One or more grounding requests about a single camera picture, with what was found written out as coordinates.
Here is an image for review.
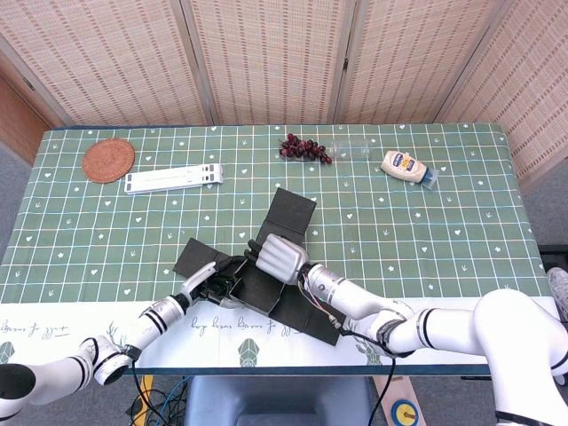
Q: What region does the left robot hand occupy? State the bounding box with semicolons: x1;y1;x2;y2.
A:
179;255;249;307

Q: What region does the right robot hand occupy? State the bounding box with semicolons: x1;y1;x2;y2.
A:
243;233;311;285

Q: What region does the black cardboard box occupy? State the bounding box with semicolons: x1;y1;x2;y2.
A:
171;186;343;346

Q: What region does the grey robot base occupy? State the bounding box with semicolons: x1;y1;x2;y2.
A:
184;375;376;426

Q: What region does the white folding stand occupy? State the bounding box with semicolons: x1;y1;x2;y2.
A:
124;162;225;196

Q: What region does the bunch of red grapes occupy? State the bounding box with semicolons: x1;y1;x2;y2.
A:
278;132;334;165

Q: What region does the clear plastic cup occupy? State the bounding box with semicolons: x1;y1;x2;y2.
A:
330;138;372;161

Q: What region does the green grid tablecloth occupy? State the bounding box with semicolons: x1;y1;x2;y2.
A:
0;123;561;376

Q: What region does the round woven brown coaster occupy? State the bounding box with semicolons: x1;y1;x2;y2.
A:
82;138;136;183

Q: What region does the mayonnaise squeeze bottle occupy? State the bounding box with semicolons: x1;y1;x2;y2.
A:
380;150;438;191

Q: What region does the wooden board with yellow disc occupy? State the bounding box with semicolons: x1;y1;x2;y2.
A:
372;375;427;426

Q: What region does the bamboo folding screen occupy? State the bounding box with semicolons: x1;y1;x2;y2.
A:
0;0;568;181

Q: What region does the brown wooden door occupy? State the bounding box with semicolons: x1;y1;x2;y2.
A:
0;75;59;165

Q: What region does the grey sneaker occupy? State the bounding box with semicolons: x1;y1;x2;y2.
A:
546;267;568;312

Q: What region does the blue cable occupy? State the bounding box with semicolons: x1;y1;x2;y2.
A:
160;376;193;426

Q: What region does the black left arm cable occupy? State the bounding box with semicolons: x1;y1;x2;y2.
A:
126;350;154;426

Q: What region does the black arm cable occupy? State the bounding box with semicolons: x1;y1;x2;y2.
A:
330;317;403;426
126;350;154;426

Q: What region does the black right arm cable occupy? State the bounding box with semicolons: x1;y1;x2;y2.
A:
330;317;403;426

